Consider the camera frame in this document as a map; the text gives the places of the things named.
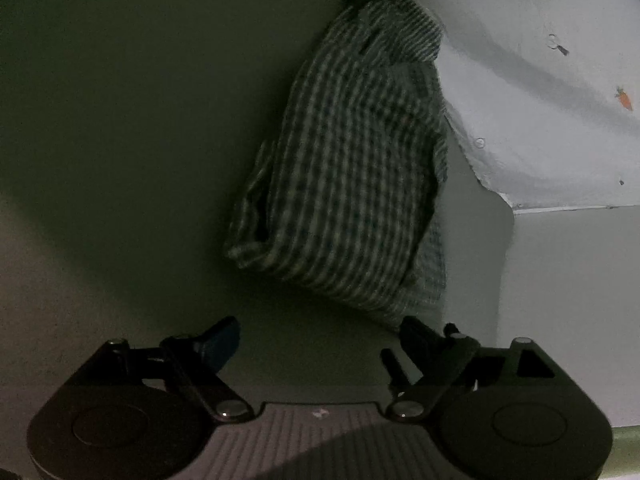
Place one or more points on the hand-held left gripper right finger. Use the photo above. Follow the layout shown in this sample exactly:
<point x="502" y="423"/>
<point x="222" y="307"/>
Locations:
<point x="420" y="342"/>

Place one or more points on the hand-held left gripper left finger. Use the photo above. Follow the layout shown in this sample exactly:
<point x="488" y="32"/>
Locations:
<point x="222" y="344"/>

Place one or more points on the checked shirt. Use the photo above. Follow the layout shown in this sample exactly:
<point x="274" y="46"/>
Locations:
<point x="345" y="175"/>

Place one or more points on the light green fabric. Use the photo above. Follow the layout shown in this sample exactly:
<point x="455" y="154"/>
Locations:
<point x="625" y="452"/>

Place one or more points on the white carrot-print sheet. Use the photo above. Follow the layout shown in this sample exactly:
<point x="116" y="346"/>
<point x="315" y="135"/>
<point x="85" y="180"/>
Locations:
<point x="540" y="85"/>

